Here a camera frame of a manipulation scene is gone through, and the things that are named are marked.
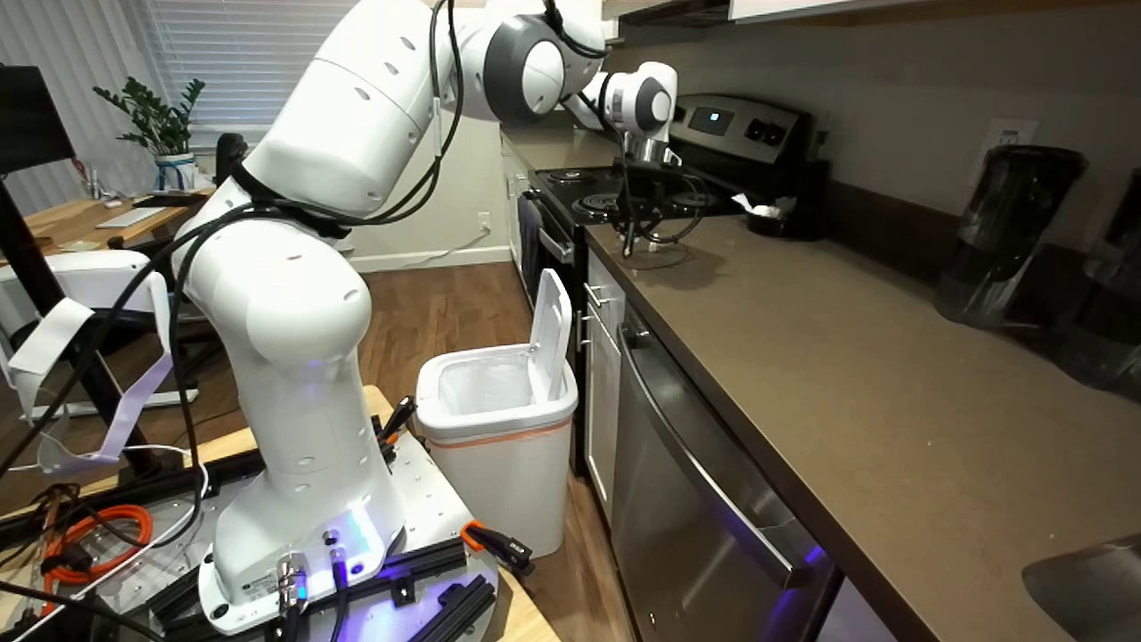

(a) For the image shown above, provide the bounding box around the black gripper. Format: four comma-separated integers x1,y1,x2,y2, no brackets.
614,164,684,233

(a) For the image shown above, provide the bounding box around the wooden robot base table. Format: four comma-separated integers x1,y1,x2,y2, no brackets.
0,382,563,642

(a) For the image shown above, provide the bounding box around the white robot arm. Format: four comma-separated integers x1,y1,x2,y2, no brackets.
176,0,677,633

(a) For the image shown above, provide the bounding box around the white kitchen drawer cabinet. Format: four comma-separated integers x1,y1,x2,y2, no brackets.
586,256,623,513

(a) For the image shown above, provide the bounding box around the white plastic trash bin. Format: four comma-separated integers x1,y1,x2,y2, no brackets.
418,267,579,555

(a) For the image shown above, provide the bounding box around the black electric stove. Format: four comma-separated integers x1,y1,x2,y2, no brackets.
516,88,825,361

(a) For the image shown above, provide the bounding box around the stainless steel dishwasher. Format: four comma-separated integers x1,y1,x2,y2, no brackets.
611,312,827,642

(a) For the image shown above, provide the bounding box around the black clamp with orange tip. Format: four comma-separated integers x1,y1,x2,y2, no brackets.
460,520,533,571

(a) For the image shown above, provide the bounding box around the potted green plant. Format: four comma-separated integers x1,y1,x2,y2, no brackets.
97,73,206,192

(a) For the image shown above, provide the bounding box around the wooden desk in background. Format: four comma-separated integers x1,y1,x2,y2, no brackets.
24,192,204,252

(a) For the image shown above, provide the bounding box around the stainless steel sink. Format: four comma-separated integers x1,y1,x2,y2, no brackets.
1024,533,1141,642

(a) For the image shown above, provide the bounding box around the silver dishwasher handle bar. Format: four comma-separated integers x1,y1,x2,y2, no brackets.
614,331,813,583

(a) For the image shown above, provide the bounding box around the orange cable coil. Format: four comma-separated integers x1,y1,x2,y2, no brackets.
41,504,159,600

